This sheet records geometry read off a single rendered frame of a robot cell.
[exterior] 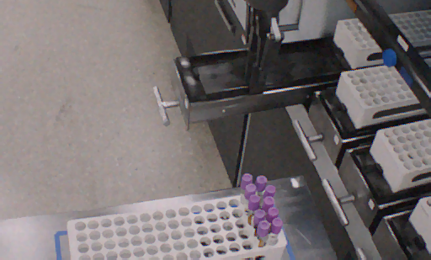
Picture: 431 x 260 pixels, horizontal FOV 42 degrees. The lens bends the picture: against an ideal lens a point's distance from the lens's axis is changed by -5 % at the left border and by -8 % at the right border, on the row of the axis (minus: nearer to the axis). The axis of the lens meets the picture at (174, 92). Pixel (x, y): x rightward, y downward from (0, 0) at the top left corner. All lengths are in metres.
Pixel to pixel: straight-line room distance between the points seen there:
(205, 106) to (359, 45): 0.34
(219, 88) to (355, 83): 0.26
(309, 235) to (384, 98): 0.32
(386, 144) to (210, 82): 0.37
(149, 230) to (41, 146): 1.31
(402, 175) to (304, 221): 0.18
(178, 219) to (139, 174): 1.17
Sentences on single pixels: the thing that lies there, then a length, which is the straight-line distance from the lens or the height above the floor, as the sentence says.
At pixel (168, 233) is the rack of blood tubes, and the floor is 0.88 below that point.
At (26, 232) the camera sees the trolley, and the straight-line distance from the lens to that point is 0.91.
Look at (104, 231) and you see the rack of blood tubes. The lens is 0.82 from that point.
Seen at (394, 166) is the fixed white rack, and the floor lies 0.86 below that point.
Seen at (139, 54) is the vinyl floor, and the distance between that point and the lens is 2.43.
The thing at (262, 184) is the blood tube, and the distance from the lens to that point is 0.81.
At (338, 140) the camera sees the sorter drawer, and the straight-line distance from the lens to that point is 1.08.
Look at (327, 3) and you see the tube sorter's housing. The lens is 1.25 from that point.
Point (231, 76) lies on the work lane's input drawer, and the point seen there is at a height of 0.80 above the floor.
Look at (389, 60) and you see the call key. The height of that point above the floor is 0.98.
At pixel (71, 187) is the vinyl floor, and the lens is 1.98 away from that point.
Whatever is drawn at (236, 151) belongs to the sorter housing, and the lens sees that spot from 1.72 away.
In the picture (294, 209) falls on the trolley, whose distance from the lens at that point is 0.93.
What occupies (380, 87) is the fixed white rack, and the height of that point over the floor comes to 0.86.
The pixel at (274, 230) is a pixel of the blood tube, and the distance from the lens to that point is 0.78.
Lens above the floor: 1.57
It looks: 44 degrees down
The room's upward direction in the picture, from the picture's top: 2 degrees clockwise
